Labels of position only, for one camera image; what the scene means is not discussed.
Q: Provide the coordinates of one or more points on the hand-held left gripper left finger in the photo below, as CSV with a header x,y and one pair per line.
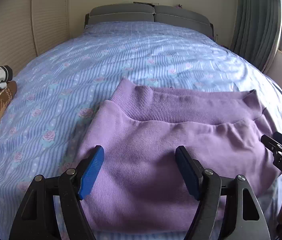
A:
x,y
91,175

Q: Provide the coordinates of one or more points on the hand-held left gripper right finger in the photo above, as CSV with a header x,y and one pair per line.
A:
x,y
188,172

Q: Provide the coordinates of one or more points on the purple sweatshirt with green print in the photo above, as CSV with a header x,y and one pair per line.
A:
x,y
156,160

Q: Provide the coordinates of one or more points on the blue striped floral bed cover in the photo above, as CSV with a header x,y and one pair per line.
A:
x,y
93,62

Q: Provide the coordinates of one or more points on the grey-green curtain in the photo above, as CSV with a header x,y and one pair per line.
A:
x,y
258,25

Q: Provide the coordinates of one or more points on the grey padded headboard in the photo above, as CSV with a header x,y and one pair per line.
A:
x,y
151,15

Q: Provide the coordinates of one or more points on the white louvered wardrobe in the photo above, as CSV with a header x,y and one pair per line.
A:
x,y
18,30

